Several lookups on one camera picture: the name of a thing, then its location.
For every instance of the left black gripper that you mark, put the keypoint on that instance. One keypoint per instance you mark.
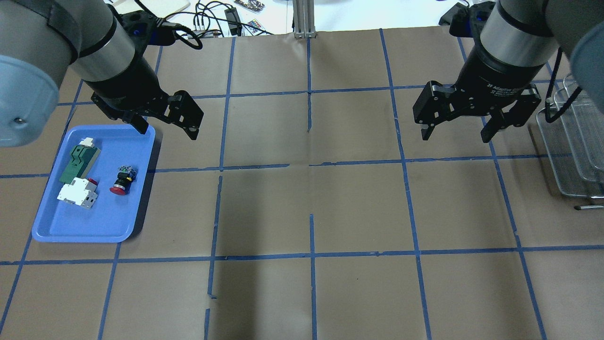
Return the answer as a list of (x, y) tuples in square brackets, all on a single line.
[(126, 81)]

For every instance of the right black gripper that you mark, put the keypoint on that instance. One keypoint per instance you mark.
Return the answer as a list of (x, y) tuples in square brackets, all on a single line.
[(498, 75)]

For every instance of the red emergency stop button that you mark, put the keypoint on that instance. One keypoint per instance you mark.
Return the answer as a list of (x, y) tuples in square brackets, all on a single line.
[(125, 177)]

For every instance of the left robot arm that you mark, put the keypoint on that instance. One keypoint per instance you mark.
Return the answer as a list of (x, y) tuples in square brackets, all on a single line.
[(41, 39)]

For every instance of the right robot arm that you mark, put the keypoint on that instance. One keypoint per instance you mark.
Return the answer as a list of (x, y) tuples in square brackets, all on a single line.
[(513, 40)]

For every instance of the blue plastic tray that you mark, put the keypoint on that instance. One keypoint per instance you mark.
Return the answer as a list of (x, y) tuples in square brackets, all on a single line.
[(112, 217)]

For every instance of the white circuit breaker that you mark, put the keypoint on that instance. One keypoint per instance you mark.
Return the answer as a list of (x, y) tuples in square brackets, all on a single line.
[(81, 192)]

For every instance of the beige plastic tray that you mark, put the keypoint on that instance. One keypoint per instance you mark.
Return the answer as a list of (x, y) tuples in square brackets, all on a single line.
[(160, 8)]

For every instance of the black power adapter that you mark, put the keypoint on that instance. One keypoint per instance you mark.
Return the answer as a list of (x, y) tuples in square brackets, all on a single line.
[(233, 21)]

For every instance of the green switch module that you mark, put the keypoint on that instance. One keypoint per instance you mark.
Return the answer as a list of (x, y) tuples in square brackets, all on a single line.
[(81, 159)]

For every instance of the wire mesh shelf rack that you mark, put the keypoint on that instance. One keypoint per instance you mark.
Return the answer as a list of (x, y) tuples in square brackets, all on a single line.
[(574, 145)]

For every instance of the aluminium frame post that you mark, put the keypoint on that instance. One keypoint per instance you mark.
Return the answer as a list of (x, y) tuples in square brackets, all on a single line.
[(304, 19)]

